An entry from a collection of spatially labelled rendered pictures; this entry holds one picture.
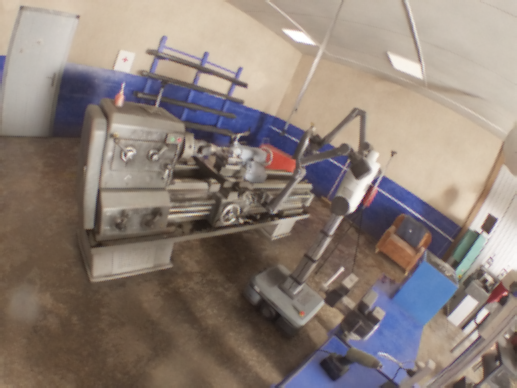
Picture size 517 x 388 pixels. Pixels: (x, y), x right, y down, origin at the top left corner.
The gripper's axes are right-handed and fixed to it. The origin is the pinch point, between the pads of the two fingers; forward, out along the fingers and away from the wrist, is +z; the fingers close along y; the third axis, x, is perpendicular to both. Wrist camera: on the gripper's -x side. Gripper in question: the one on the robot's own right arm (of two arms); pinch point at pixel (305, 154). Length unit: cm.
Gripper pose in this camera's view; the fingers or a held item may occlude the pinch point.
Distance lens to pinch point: 234.5
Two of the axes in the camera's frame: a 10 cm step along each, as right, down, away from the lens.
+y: -6.1, 0.6, -7.9
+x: 4.1, 8.8, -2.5
